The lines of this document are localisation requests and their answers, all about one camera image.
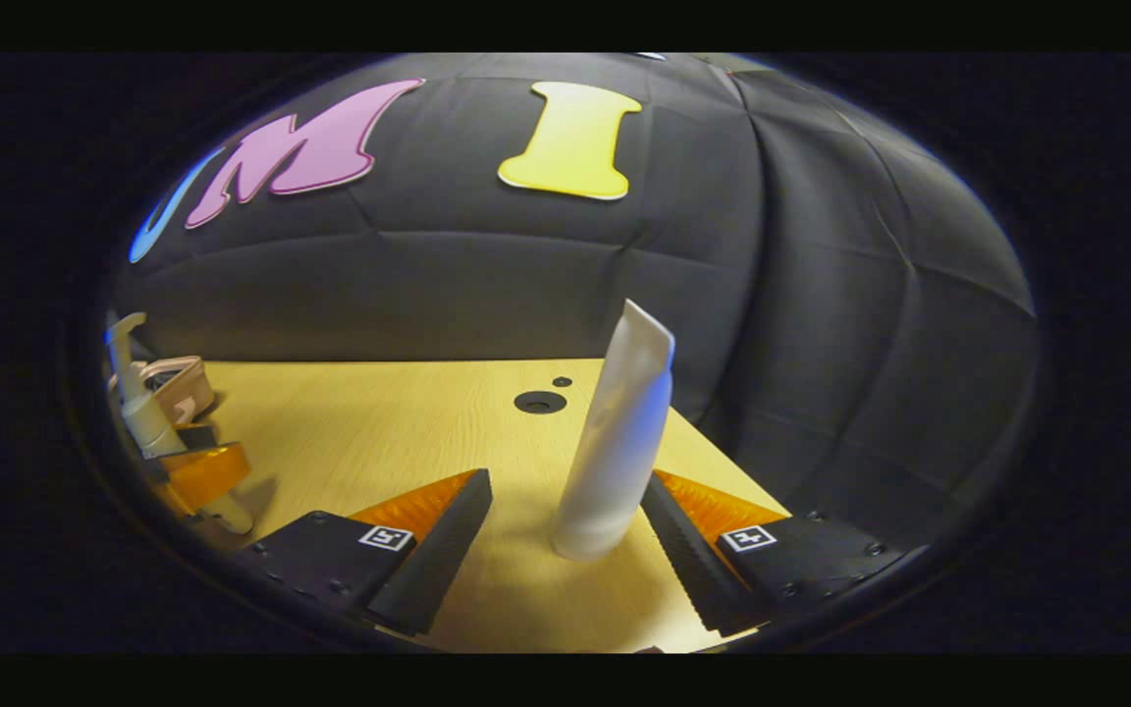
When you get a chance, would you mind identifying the white squeeze tube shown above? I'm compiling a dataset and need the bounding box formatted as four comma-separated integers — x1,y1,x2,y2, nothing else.
550,299,676,564

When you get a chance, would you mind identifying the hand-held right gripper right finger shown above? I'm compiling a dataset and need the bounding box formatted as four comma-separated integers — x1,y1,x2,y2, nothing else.
640,471,910,637

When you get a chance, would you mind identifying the white pump bottle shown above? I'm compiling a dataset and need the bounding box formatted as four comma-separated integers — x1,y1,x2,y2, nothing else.
106,312,255,537

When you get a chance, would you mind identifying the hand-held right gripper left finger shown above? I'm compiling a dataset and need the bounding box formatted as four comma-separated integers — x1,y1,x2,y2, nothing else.
232,471,494,638

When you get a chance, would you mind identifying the black backdrop cloth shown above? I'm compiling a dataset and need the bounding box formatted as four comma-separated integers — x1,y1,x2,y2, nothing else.
114,53,1038,551

